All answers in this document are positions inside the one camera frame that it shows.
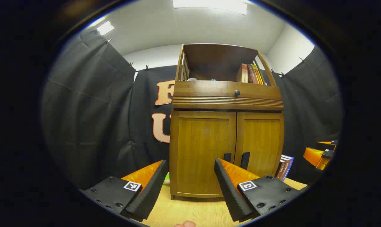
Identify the dark brown standing book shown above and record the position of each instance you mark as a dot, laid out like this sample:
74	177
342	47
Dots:
278	168

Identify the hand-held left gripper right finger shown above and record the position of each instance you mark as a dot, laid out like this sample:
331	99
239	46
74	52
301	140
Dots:
228	192

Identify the reddish brown standing book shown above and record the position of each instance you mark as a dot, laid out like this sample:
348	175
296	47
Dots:
282	168

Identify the wooden shoe cabinet door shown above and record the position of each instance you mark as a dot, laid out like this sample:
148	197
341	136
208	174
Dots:
200	145
259	138

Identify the wooden double-door shoe cabinet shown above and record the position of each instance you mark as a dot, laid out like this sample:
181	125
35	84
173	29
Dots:
215	56

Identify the blue standing book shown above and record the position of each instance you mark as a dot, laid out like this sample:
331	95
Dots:
288	167

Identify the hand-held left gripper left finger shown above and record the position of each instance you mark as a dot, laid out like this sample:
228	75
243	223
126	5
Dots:
151	192

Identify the green and pink small object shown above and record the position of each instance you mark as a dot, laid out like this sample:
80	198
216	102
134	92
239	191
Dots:
167	179

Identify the black drawer knob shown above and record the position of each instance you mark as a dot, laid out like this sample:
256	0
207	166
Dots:
237	93

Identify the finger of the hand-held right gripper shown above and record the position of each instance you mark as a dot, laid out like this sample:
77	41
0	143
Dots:
328	154
326	146

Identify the small ceiling light panel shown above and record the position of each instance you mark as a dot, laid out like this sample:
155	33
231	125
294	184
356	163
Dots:
105	28

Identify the wooden drawer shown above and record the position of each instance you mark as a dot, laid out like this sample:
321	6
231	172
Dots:
203	90

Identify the white small object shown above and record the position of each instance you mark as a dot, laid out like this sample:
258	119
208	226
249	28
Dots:
192	79

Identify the large ceiling light panel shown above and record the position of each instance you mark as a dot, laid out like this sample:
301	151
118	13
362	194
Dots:
209	4

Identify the black backdrop cloth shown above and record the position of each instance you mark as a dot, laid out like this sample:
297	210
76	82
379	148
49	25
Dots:
83	110

